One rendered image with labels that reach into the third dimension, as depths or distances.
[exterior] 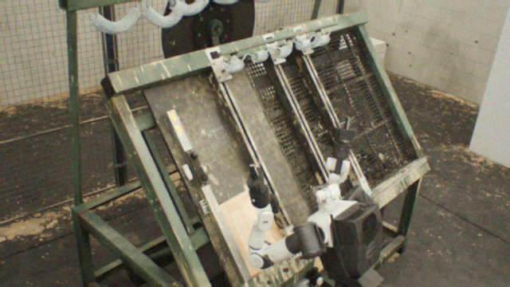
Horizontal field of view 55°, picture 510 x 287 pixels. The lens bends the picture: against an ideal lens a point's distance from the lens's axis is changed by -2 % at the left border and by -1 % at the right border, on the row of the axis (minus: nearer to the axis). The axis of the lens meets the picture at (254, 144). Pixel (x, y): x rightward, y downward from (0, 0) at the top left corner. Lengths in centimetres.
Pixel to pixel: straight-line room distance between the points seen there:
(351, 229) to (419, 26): 614
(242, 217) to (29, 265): 211
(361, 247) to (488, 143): 414
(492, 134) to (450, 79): 197
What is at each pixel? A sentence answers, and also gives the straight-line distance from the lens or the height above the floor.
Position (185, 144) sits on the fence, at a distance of 253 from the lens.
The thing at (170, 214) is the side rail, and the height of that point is 129.
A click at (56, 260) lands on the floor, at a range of 426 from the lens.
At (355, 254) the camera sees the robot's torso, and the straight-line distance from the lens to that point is 229.
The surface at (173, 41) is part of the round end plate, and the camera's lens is 308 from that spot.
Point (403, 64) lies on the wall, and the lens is 837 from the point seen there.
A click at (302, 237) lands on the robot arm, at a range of 221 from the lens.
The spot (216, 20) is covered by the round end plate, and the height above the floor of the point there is 190.
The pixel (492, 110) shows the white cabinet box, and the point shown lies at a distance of 613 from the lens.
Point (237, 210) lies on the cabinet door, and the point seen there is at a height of 116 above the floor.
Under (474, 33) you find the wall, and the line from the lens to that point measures 768.
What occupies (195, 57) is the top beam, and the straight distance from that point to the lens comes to 269.
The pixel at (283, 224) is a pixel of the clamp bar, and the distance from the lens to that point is 275.
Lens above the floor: 270
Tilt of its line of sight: 28 degrees down
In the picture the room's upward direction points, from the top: 3 degrees clockwise
